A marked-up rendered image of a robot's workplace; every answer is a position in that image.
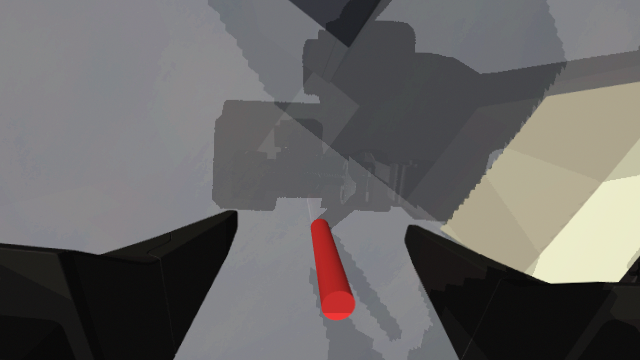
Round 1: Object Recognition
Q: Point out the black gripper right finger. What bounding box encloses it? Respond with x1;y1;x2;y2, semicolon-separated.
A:
404;225;640;360

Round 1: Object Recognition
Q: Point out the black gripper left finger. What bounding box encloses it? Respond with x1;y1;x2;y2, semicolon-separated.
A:
0;210;238;360

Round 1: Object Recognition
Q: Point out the red peg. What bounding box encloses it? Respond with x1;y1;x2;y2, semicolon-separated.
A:
311;219;356;320

